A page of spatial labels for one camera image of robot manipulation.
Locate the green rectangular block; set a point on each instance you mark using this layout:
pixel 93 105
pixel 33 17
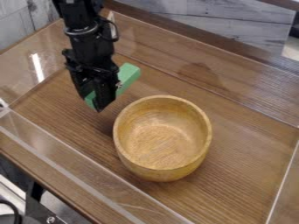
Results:
pixel 126 75

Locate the black table leg frame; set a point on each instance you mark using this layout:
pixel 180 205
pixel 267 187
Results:
pixel 34 210

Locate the brown wooden bowl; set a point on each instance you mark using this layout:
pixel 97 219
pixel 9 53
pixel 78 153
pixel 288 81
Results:
pixel 161 135

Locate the clear acrylic tray walls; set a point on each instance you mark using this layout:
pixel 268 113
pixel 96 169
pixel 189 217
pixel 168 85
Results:
pixel 60 141

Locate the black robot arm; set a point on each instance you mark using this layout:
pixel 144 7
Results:
pixel 78 13

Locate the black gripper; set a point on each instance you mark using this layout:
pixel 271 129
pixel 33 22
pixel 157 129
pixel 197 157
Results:
pixel 89 63

